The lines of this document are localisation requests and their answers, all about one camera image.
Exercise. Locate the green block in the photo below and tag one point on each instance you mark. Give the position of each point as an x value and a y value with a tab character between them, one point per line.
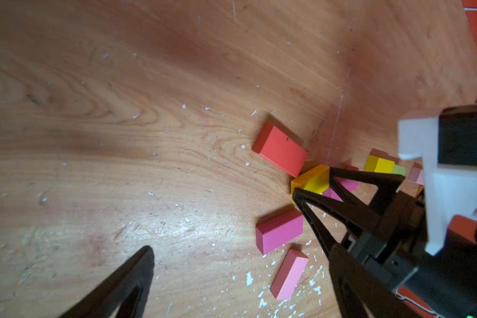
400	170

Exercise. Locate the yellow block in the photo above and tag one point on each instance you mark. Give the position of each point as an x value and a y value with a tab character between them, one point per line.
316	180
379	165

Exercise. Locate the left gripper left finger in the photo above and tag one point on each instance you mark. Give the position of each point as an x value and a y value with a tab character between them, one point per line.
124	292

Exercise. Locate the red block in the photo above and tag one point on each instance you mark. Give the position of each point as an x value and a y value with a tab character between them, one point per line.
279	149

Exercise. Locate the pale pink block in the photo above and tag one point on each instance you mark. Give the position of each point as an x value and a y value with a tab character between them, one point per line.
289	275

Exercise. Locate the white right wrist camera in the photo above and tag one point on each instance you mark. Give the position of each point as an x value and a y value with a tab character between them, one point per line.
446	143

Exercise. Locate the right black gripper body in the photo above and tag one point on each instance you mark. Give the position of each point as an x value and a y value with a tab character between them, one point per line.
393	251

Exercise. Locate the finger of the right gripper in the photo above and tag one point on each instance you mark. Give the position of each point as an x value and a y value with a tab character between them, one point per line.
387	185
356	219

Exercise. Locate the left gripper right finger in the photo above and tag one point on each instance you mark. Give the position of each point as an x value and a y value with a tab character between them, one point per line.
358	292

